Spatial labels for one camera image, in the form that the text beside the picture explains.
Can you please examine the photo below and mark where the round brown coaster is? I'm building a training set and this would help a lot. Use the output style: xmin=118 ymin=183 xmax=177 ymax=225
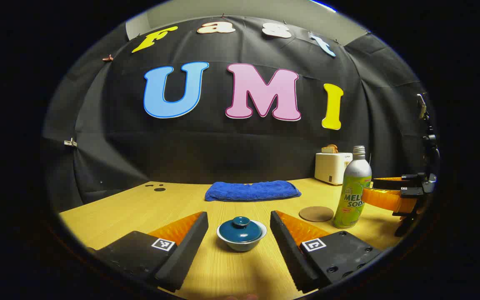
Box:
xmin=299 ymin=206 xmax=335 ymax=223

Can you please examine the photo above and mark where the white toaster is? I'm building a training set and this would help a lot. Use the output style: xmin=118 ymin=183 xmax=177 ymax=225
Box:
xmin=314 ymin=152 xmax=353 ymax=185

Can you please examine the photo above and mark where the action camera on stand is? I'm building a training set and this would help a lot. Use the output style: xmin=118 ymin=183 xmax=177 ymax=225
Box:
xmin=416 ymin=94 xmax=440 ymax=175

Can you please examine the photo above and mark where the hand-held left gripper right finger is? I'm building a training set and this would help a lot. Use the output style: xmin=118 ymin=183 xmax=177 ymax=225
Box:
xmin=270 ymin=210 xmax=384 ymax=294

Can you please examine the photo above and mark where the blue folded towel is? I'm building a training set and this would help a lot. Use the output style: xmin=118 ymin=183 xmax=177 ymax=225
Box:
xmin=205 ymin=180 xmax=302 ymax=202

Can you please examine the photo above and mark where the black backdrop cloth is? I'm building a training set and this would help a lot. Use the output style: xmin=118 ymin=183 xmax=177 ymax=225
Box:
xmin=42 ymin=16 xmax=436 ymax=209

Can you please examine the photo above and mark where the silver green-label water bottle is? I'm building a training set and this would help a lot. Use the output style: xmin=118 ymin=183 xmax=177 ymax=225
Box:
xmin=333 ymin=145 xmax=373 ymax=229

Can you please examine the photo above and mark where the teal ceramic teacup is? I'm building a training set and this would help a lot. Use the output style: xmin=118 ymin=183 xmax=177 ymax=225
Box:
xmin=217 ymin=220 xmax=268 ymax=252

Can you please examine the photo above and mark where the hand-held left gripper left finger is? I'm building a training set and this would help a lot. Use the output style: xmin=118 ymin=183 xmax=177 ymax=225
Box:
xmin=94 ymin=211 xmax=209 ymax=293

